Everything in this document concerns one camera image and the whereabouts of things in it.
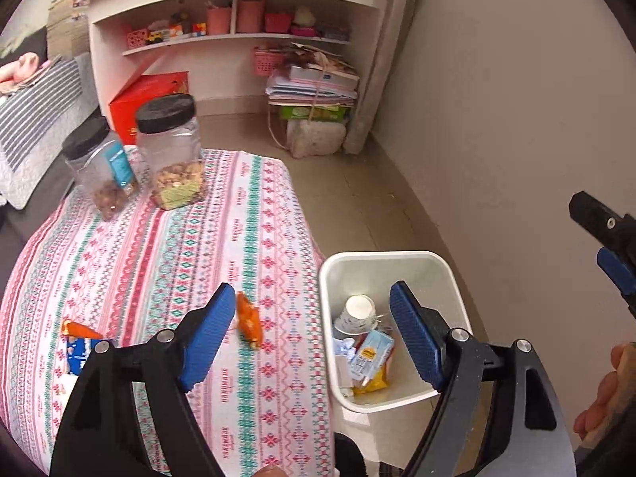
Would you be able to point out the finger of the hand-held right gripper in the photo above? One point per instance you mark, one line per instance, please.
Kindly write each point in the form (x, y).
(618, 273)
(603, 223)

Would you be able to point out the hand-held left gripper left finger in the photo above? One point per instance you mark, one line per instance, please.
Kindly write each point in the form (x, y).
(208, 338)

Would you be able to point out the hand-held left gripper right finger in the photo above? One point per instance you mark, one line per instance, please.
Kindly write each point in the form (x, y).
(415, 335)

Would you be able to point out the orange snack wrapper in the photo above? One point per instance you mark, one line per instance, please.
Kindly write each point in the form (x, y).
(247, 320)

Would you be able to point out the light blue packet yellow label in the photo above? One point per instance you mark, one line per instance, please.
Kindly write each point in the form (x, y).
(372, 353)

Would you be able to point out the white leaf-print paper cup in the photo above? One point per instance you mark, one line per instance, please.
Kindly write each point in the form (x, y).
(355, 310)

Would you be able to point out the white plastic waste bin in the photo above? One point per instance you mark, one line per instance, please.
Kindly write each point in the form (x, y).
(377, 278)

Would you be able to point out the person's right hand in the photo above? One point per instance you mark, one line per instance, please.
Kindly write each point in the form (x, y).
(616, 387)

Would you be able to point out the person's left hand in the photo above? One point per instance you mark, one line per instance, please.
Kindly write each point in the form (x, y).
(271, 472)

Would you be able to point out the patterned pink green tablecloth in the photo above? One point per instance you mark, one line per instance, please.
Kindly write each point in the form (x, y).
(198, 258)

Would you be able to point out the small orange wrapper piece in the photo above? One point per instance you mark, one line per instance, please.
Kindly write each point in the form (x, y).
(79, 330)

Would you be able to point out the small blue white carton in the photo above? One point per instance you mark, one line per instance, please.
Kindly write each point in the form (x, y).
(79, 355)

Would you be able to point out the green-label clear jar black lid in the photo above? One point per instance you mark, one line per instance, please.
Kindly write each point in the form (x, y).
(171, 154)

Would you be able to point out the blue-label clear jar black lid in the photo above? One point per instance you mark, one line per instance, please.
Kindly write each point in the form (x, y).
(99, 169)

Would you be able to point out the grey sofa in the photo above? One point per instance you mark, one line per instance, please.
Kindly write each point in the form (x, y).
(25, 223)

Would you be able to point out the white stuffed bag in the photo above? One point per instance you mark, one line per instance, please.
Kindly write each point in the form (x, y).
(318, 139)

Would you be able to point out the green flat box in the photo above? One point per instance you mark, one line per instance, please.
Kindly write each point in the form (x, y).
(318, 113)

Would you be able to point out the beige curtain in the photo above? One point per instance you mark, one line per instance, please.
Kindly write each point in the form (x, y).
(377, 84)

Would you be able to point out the red cardboard box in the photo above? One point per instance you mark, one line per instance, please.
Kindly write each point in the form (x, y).
(144, 90)

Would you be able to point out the tied stack of papers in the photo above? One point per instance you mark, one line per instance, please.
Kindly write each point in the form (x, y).
(313, 84)

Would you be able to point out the yellow toy car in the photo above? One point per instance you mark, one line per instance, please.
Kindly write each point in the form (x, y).
(155, 36)

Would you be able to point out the small pink lattice basket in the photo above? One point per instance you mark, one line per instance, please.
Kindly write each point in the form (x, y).
(137, 38)

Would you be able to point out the folded newspaper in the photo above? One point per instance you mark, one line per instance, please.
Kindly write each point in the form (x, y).
(42, 75)

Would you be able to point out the pink cylindrical container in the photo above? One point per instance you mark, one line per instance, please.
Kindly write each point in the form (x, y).
(250, 17)
(218, 21)

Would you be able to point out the low pink container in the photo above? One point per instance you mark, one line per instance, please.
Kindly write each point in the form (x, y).
(277, 23)

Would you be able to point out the pink plush toy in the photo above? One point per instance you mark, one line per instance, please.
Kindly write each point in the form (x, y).
(20, 67)

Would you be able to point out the small plush on shelf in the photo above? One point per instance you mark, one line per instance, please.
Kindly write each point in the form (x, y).
(304, 21)

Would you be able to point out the stack of magazines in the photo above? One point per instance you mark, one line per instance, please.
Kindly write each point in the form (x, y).
(67, 25)

